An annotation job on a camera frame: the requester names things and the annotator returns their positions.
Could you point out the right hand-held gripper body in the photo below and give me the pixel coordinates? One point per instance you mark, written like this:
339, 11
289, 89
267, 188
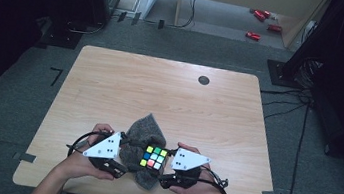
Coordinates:
186, 161

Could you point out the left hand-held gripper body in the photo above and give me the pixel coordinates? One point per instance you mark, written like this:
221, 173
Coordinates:
104, 148

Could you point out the grey fuzzy cloth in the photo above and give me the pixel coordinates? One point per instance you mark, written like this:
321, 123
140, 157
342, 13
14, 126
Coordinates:
145, 130

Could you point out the multicoloured puzzle cube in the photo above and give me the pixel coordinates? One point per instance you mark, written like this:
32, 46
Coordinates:
153, 159

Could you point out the person's left hand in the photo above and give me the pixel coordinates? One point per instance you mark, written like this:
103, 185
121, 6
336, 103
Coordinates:
80, 165

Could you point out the round dark table grommet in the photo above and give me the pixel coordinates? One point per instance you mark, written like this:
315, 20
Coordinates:
203, 80

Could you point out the black tape corner mark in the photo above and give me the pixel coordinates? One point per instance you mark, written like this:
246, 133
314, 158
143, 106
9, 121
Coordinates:
56, 78

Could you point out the black tape strip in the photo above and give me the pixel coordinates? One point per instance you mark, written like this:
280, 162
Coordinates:
161, 24
136, 18
122, 16

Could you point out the red can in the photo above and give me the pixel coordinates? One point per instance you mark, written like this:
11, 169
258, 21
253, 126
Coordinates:
267, 14
275, 28
253, 36
260, 16

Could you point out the black stand pole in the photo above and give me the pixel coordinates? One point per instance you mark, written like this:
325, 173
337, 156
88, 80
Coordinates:
303, 50

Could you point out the black stand base plate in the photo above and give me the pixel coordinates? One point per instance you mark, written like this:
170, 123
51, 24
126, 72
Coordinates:
63, 39
277, 74

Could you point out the white wall socket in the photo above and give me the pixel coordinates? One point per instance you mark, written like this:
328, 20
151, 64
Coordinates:
309, 27

